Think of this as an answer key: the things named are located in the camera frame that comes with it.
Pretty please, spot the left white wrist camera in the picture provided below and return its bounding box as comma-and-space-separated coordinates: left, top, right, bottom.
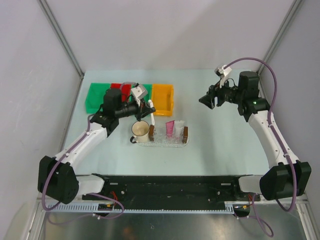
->
130, 84, 148, 106

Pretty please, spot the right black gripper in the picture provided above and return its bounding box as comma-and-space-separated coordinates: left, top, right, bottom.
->
198, 76, 244, 110

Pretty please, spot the cream enamel mug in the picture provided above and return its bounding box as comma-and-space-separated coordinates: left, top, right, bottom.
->
130, 120, 150, 144

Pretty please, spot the white toothpaste tube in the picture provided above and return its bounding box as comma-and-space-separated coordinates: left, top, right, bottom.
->
174, 120, 185, 138

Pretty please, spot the clear holder with brown ends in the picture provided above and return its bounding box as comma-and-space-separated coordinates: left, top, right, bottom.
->
149, 124, 190, 147

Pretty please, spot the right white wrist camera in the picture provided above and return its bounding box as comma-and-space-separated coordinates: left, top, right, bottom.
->
214, 65, 232, 88

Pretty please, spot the clear oval glass tray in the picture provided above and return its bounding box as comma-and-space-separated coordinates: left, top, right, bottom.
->
136, 125, 190, 148

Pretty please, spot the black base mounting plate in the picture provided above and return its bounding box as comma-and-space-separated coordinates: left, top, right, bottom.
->
80, 174, 255, 209

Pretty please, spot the green plastic bin middle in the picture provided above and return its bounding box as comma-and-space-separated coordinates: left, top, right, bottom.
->
130, 83, 152, 102

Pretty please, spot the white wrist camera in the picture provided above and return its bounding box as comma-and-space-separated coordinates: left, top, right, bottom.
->
214, 65, 232, 88
130, 84, 148, 106

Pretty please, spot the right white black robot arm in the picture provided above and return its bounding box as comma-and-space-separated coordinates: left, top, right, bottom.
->
198, 71, 312, 201

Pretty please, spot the pink toothpaste tube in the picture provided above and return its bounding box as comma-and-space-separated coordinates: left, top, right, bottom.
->
165, 120, 175, 138

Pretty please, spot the purple cable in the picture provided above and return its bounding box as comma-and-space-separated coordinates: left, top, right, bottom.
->
41, 81, 140, 225
222, 57, 299, 238

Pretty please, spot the red plastic bin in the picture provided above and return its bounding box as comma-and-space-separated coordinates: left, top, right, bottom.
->
110, 83, 132, 102

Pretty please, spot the green plastic bin left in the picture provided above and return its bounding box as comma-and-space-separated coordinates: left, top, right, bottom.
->
85, 82, 111, 114

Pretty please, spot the white slotted cable duct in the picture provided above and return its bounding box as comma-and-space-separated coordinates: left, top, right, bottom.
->
44, 199, 253, 215

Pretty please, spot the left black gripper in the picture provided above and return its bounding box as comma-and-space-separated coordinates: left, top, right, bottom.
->
115, 98, 156, 122

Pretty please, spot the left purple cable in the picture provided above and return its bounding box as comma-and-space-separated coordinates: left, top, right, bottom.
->
41, 81, 140, 225

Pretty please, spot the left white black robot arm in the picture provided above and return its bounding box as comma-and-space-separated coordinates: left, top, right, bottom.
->
37, 83, 156, 205

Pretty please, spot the white pink toothbrush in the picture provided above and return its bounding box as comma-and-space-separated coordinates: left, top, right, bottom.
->
147, 99, 156, 126

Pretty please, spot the green plastic bin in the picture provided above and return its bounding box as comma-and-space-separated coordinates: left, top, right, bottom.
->
130, 83, 152, 102
85, 82, 111, 114

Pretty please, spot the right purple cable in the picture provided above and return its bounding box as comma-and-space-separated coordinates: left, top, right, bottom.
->
222, 57, 299, 238

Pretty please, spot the yellow plastic bin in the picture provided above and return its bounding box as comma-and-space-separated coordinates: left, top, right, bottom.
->
151, 84, 174, 117

